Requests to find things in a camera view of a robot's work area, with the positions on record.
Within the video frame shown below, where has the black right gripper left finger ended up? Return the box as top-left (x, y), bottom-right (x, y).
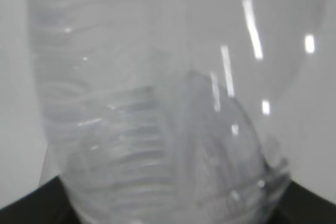
top-left (1, 176), bottom-right (80, 223)

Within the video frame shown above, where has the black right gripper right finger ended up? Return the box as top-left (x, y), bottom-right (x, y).
top-left (267, 178), bottom-right (335, 224)

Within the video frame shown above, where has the Nongfu Spring water bottle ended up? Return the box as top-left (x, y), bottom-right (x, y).
top-left (27, 0), bottom-right (328, 223)

